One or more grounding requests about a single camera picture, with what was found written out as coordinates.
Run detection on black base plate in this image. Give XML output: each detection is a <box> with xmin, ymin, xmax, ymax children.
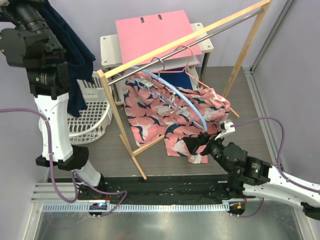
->
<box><xmin>77</xmin><ymin>174</ymin><xmax>244</xmax><ymax>206</ymax></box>

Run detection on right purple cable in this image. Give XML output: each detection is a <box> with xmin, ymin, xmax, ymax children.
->
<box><xmin>233</xmin><ymin>117</ymin><xmax>320</xmax><ymax>193</ymax></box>

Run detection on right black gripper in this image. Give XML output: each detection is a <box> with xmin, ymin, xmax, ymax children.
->
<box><xmin>182</xmin><ymin>130</ymin><xmax>233</xmax><ymax>174</ymax></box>

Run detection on wooden clothes rack frame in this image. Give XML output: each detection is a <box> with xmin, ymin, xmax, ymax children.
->
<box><xmin>96</xmin><ymin>0</ymin><xmax>272</xmax><ymax>181</ymax></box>

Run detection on metal hanging rod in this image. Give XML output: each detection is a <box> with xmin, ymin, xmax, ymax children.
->
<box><xmin>108</xmin><ymin>9</ymin><xmax>264</xmax><ymax>86</ymax></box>

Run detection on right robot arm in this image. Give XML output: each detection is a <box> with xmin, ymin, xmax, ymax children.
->
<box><xmin>183</xmin><ymin>132</ymin><xmax>320</xmax><ymax>220</ymax></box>

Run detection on light blue plastic hanger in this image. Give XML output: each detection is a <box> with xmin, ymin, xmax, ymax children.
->
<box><xmin>129</xmin><ymin>66</ymin><xmax>208</xmax><ymax>132</ymax></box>

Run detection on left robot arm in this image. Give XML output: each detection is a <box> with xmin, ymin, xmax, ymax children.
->
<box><xmin>0</xmin><ymin>0</ymin><xmax>107</xmax><ymax>200</ymax></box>

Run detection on pink ring binder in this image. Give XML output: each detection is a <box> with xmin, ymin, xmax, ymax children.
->
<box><xmin>115</xmin><ymin>10</ymin><xmax>194</xmax><ymax>64</ymax></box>

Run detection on white shelf unit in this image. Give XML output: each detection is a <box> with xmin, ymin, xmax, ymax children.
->
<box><xmin>100</xmin><ymin>34</ymin><xmax>213</xmax><ymax>105</ymax></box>

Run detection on purple cable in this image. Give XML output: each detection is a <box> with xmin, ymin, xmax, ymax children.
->
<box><xmin>233</xmin><ymin>117</ymin><xmax>320</xmax><ymax>193</ymax></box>
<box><xmin>0</xmin><ymin>107</ymin><xmax>128</xmax><ymax>217</ymax></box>

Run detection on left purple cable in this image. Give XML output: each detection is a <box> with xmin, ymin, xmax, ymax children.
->
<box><xmin>0</xmin><ymin>107</ymin><xmax>128</xmax><ymax>217</ymax></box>

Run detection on white slotted cable duct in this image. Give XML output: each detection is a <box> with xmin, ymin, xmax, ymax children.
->
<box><xmin>42</xmin><ymin>202</ymin><xmax>230</xmax><ymax>213</ymax></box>

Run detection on pink wire hanger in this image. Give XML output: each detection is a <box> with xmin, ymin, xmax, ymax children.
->
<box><xmin>147</xmin><ymin>43</ymin><xmax>214</xmax><ymax>91</ymax></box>

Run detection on white laundry basket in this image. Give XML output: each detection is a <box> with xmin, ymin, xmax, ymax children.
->
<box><xmin>67</xmin><ymin>71</ymin><xmax>113</xmax><ymax>145</ymax></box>

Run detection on pink shark print shorts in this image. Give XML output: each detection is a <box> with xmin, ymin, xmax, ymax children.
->
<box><xmin>123</xmin><ymin>72</ymin><xmax>231</xmax><ymax>164</ymax></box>

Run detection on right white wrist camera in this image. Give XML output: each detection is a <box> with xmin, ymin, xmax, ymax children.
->
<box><xmin>214</xmin><ymin>119</ymin><xmax>236</xmax><ymax>141</ymax></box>

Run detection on navy blue shorts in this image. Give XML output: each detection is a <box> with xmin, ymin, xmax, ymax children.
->
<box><xmin>6</xmin><ymin>0</ymin><xmax>97</xmax><ymax>118</ymax></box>

